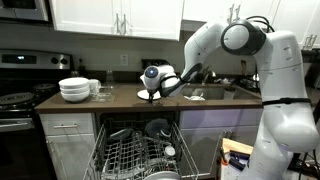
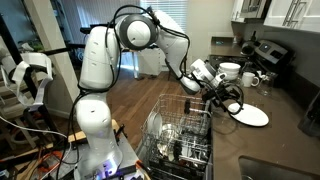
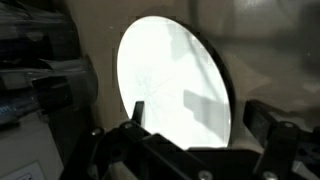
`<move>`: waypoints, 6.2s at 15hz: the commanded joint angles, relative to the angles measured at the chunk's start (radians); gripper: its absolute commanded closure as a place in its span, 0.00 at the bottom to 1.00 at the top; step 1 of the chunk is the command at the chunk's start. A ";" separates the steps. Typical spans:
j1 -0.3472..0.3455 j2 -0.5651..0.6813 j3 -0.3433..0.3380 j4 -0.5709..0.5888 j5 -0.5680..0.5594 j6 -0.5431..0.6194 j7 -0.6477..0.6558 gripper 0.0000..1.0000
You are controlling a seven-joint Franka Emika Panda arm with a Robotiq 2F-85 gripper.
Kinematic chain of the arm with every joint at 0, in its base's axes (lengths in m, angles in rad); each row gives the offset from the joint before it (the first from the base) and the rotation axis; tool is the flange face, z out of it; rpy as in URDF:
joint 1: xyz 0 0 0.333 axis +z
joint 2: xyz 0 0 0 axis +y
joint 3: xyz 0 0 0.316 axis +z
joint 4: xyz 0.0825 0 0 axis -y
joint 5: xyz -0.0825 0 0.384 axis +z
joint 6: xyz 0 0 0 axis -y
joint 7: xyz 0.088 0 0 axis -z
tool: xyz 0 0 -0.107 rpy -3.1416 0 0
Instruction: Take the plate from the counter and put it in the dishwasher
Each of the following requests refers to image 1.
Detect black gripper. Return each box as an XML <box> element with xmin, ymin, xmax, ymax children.
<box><xmin>147</xmin><ymin>90</ymin><xmax>160</xmax><ymax>104</ymax></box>

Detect white round plate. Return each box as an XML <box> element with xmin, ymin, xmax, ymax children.
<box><xmin>136</xmin><ymin>89</ymin><xmax>163</xmax><ymax>101</ymax></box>

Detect white plate in rack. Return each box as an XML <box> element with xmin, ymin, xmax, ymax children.
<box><xmin>143</xmin><ymin>170</ymin><xmax>181</xmax><ymax>180</ymax></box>

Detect black bowl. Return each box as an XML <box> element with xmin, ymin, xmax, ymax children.
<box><xmin>144</xmin><ymin>118</ymin><xmax>172</xmax><ymax>140</ymax></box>

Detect black countertop appliance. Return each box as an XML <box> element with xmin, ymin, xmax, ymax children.
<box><xmin>140</xmin><ymin>58</ymin><xmax>172</xmax><ymax>73</ymax></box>

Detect white dishes in sink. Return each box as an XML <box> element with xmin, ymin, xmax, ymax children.
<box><xmin>184</xmin><ymin>93</ymin><xmax>206</xmax><ymax>102</ymax></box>

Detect black pan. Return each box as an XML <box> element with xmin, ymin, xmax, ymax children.
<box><xmin>107</xmin><ymin>128</ymin><xmax>134</xmax><ymax>144</ymax></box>

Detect clear glass dish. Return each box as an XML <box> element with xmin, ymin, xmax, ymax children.
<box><xmin>90</xmin><ymin>86</ymin><xmax>116</xmax><ymax>104</ymax></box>

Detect white round lid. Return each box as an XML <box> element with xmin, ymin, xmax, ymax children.
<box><xmin>163</xmin><ymin>146</ymin><xmax>177</xmax><ymax>158</ymax></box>

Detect white mug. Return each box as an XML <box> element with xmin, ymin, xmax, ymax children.
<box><xmin>88</xmin><ymin>78</ymin><xmax>102</xmax><ymax>95</ymax></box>

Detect chrome faucet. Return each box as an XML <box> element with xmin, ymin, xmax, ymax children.
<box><xmin>201</xmin><ymin>64</ymin><xmax>218</xmax><ymax>85</ymax></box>

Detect steel kitchen sink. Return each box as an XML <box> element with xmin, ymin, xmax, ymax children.
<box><xmin>181</xmin><ymin>84</ymin><xmax>263</xmax><ymax>102</ymax></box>

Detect white sink cabinet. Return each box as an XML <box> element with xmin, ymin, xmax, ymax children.
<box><xmin>179</xmin><ymin>108</ymin><xmax>265</xmax><ymax>176</ymax></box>

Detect dark bottle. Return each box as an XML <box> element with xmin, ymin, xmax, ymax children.
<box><xmin>78</xmin><ymin>58</ymin><xmax>88</xmax><ymax>78</ymax></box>

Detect white ceramic bowl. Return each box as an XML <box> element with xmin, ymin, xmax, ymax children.
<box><xmin>60</xmin><ymin>90</ymin><xmax>91</xmax><ymax>103</ymax></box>
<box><xmin>59</xmin><ymin>85</ymin><xmax>91</xmax><ymax>95</ymax></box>
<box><xmin>58</xmin><ymin>77</ymin><xmax>90</xmax><ymax>90</ymax></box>

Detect grey cup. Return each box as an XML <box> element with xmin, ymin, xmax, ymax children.
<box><xmin>223</xmin><ymin>88</ymin><xmax>236</xmax><ymax>100</ymax></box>

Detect white upper cabinet door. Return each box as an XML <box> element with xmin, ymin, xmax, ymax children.
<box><xmin>120</xmin><ymin>0</ymin><xmax>184</xmax><ymax>41</ymax></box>
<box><xmin>49</xmin><ymin>0</ymin><xmax>123</xmax><ymax>37</ymax></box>

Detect white cabinet door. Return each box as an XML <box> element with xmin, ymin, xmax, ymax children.
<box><xmin>120</xmin><ymin>0</ymin><xmax>184</xmax><ymax>41</ymax></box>
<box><xmin>49</xmin><ymin>0</ymin><xmax>123</xmax><ymax>37</ymax></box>
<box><xmin>44</xmin><ymin>133</ymin><xmax>97</xmax><ymax>180</ymax></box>

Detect white drawer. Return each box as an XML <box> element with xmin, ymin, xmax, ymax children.
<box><xmin>39</xmin><ymin>113</ymin><xmax>96</xmax><ymax>136</ymax></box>

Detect light wooden board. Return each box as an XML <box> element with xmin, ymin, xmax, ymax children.
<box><xmin>221</xmin><ymin>137</ymin><xmax>254</xmax><ymax>156</ymax></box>

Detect black dish drainer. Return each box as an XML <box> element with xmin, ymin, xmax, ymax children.
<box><xmin>238</xmin><ymin>74</ymin><xmax>259</xmax><ymax>90</ymax></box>

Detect white lower cabinet door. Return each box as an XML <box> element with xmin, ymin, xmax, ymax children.
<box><xmin>44</xmin><ymin>133</ymin><xmax>97</xmax><ymax>180</ymax></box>

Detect brown wooden utensil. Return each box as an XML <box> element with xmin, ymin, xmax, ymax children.
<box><xmin>240</xmin><ymin>59</ymin><xmax>248</xmax><ymax>77</ymax></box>

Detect black tool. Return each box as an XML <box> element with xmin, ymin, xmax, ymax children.
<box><xmin>228</xmin><ymin>149</ymin><xmax>251</xmax><ymax>172</ymax></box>

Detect black steel stove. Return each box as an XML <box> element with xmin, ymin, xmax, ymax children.
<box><xmin>0</xmin><ymin>49</ymin><xmax>74</xmax><ymax>180</ymax></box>

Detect steel microwave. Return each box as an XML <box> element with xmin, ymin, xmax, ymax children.
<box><xmin>0</xmin><ymin>0</ymin><xmax>51</xmax><ymax>24</ymax></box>

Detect white wall outlet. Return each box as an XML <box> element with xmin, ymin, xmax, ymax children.
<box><xmin>120</xmin><ymin>53</ymin><xmax>129</xmax><ymax>67</ymax></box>

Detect wire dishwasher rack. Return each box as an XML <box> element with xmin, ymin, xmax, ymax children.
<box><xmin>82</xmin><ymin>120</ymin><xmax>200</xmax><ymax>180</ymax></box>

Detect steel cabinet door handle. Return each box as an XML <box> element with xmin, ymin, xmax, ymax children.
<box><xmin>122</xmin><ymin>13</ymin><xmax>129</xmax><ymax>36</ymax></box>
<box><xmin>114</xmin><ymin>12</ymin><xmax>121</xmax><ymax>36</ymax></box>

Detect steel drawer handle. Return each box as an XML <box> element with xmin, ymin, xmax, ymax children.
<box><xmin>53</xmin><ymin>123</ymin><xmax>79</xmax><ymax>130</ymax></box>

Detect orange handled tool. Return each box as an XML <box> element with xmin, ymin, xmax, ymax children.
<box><xmin>218</xmin><ymin>146</ymin><xmax>230</xmax><ymax>168</ymax></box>

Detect black cables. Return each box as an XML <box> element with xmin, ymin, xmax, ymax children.
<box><xmin>288</xmin><ymin>149</ymin><xmax>320</xmax><ymax>180</ymax></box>

